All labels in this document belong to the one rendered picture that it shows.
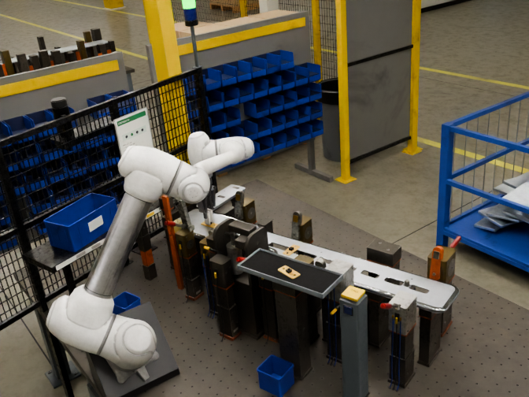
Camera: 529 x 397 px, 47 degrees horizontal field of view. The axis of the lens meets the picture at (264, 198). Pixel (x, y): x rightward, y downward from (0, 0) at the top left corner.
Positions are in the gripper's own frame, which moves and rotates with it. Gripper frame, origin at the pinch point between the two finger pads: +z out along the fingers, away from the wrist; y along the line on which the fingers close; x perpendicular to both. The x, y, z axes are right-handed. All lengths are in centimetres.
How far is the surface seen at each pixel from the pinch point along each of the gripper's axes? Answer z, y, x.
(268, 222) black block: 5.7, 16.8, -21.7
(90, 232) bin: -3, -41, 35
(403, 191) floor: 105, 260, 21
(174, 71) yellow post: -52, 48, 58
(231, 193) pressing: 4.7, 31.9, 13.3
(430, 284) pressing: 5, 4, -107
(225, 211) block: 6.7, 17.5, 5.4
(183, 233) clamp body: -0.4, -18.1, -1.1
